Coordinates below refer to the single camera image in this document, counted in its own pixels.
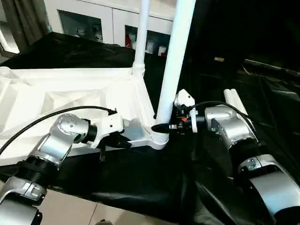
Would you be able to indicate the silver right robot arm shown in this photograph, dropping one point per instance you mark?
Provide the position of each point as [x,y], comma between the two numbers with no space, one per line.
[239,136]

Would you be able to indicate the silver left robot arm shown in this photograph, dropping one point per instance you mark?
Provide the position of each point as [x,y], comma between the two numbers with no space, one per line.
[51,150]

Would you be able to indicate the black mat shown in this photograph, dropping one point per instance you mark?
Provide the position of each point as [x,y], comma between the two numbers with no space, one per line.
[140,183]

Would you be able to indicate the white plastic table top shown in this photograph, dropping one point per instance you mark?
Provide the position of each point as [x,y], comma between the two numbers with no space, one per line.
[70,93]

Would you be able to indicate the long black bar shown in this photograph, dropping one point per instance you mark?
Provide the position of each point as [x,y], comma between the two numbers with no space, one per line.
[272,65]

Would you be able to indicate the black case with yellow label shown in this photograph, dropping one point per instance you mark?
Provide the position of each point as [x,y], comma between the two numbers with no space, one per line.
[253,28]

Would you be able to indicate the white cabinet with glass doors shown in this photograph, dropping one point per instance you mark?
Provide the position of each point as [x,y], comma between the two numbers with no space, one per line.
[93,16]

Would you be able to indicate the grey curtain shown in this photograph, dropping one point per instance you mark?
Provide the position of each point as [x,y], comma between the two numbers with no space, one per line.
[26,18]

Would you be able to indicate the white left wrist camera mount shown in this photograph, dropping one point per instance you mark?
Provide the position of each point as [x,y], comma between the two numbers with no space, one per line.
[110,125]

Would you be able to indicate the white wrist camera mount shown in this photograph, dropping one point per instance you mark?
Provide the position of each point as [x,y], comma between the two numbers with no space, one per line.
[185,101]
[110,125]

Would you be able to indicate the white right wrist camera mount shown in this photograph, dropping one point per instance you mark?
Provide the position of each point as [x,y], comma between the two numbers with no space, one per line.
[185,101]

